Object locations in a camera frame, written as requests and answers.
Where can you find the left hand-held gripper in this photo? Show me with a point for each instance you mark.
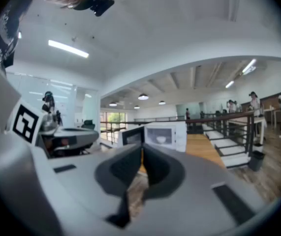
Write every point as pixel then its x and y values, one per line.
pixel 25 123

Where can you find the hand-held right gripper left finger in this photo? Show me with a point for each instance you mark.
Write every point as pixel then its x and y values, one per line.
pixel 81 181

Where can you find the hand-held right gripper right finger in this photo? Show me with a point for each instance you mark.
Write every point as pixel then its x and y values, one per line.
pixel 192 181

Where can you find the white microwave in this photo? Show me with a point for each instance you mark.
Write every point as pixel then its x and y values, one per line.
pixel 179 136

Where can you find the white round bowl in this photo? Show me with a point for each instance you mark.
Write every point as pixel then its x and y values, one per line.
pixel 161 139

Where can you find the black office chair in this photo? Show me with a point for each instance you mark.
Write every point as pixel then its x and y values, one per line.
pixel 88 124

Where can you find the large window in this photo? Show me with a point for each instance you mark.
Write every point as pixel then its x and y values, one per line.
pixel 113 119

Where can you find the black trash bin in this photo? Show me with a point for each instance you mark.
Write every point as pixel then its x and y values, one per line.
pixel 256 161

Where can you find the white trash bin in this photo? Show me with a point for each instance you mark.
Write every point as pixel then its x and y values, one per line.
pixel 258 147

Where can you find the long ceiling tube light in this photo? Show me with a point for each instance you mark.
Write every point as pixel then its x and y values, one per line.
pixel 69 49
pixel 249 66
pixel 229 84

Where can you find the black patterned shirt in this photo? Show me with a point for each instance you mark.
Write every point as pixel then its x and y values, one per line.
pixel 5 33

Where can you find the black head-mounted camera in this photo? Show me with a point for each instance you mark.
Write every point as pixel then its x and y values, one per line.
pixel 103 5

